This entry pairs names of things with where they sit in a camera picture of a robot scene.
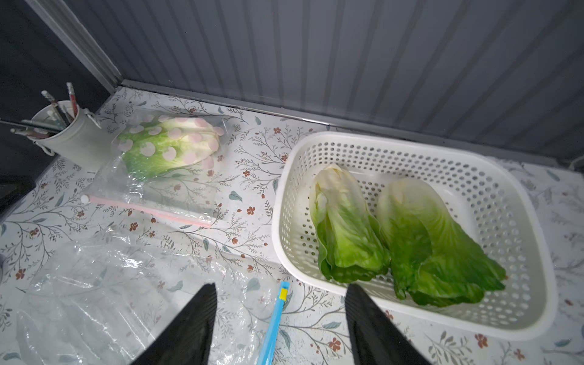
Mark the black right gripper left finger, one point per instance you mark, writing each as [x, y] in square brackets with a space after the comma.
[187, 339]

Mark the white perforated plastic basket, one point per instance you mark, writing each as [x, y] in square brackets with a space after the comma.
[484, 199]

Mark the clear zip-top bag pink seal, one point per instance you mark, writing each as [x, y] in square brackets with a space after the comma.
[185, 195]

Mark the clear zip-top bag blue seal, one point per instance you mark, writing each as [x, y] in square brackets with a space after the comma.
[105, 299]

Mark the chinese cabbage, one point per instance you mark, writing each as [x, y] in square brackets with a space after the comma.
[156, 147]
[434, 261]
[350, 247]

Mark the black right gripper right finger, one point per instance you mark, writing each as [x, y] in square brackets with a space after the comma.
[375, 340]

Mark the white cup pen holder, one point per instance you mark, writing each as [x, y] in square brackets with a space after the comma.
[66, 129]

